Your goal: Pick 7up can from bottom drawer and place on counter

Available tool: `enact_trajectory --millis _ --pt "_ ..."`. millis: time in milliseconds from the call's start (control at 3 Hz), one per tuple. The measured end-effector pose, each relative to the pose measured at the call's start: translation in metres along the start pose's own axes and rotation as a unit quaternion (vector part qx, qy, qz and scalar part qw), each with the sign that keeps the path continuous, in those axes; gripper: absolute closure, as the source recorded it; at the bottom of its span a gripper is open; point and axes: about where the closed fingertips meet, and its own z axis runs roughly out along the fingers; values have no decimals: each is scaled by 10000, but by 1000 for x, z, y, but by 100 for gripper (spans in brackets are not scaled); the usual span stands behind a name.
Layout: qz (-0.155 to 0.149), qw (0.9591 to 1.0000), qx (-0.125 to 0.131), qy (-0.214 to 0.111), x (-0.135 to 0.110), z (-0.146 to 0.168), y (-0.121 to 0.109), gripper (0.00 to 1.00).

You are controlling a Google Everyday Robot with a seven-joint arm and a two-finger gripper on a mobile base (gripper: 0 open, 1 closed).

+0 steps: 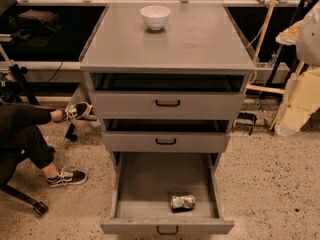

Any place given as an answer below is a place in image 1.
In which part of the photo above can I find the black sneaker on floor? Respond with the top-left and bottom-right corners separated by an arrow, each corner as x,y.
46,168 -> 87,187

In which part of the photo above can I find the grey middle drawer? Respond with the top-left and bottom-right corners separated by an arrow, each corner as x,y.
103,119 -> 231,153

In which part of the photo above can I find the white ceramic bowl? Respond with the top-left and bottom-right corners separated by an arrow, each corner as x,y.
140,5 -> 171,30

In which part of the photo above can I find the black sneaker raised foot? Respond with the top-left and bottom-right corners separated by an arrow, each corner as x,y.
63,102 -> 92,121

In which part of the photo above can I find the grey drawer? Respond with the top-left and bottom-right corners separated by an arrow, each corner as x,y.
100,153 -> 234,235
90,73 -> 244,120
103,119 -> 231,153

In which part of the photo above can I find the black office chair base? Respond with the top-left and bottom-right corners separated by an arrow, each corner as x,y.
0,185 -> 48,216

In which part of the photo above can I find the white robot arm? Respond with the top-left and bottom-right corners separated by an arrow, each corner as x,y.
276,1 -> 320,66

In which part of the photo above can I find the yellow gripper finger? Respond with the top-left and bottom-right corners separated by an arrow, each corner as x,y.
276,20 -> 303,46

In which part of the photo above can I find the dark bag on shelf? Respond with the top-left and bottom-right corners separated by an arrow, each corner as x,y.
17,9 -> 59,35

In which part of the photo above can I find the black tripod stand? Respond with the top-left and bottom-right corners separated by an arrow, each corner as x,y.
0,33 -> 41,106

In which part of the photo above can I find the grey top drawer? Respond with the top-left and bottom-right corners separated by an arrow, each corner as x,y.
90,73 -> 244,120

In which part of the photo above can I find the grey drawer cabinet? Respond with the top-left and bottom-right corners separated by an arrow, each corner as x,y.
81,3 -> 254,162

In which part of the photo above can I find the wooden easel frame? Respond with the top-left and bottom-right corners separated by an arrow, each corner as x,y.
245,0 -> 306,132

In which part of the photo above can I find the grey bottom drawer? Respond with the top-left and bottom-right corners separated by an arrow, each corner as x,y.
100,153 -> 234,235

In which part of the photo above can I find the seated person in black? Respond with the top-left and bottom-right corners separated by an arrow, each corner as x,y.
0,105 -> 65,185

